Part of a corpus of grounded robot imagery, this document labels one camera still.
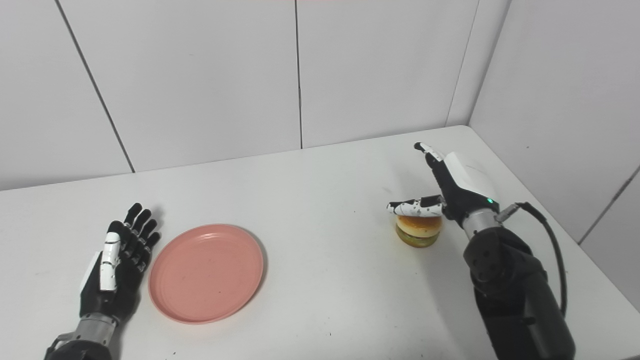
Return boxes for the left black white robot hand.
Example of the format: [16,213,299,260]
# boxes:
[79,202,162,324]

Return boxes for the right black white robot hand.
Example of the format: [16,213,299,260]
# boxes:
[386,142,500,227]

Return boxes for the toy hamburger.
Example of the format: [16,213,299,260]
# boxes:
[395,215,444,249]

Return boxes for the pink round plate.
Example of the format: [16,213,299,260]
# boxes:
[148,223,265,325]

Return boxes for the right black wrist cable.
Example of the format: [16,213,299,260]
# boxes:
[496,201,568,318]

